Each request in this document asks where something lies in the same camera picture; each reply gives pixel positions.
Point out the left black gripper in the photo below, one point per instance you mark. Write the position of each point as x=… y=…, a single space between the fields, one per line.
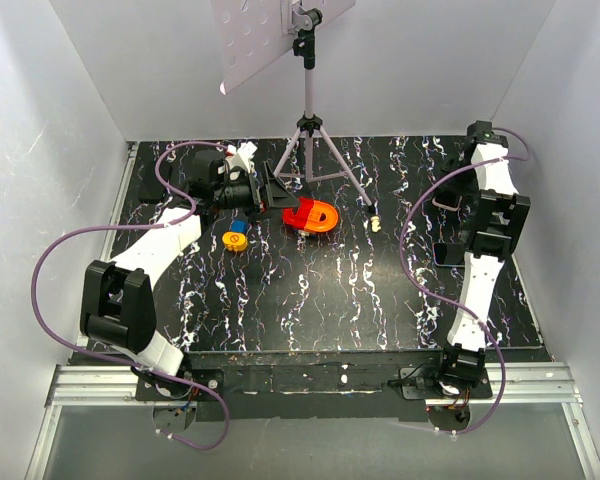
x=278 y=196

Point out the phone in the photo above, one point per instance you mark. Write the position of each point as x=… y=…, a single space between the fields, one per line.
x=447 y=202

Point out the black smartphone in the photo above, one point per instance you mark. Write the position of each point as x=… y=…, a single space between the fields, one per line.
x=449 y=255

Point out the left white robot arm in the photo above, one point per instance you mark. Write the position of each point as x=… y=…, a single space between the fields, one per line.
x=117 y=302

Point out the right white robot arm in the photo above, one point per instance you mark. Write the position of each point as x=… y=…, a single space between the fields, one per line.
x=491 y=236

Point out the black phone case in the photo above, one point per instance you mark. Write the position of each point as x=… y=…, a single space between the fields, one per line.
x=151 y=190

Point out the yellow blue toy block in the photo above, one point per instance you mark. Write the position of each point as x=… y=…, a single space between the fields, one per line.
x=235 y=239

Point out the small cream plastic piece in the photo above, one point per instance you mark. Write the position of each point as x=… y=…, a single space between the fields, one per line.
x=375 y=223

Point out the lilac tripod stand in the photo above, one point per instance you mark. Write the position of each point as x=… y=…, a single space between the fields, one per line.
x=254 y=34

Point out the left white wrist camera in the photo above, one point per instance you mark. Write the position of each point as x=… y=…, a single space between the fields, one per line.
x=241 y=157

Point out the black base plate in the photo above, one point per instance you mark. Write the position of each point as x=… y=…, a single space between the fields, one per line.
x=315 y=385

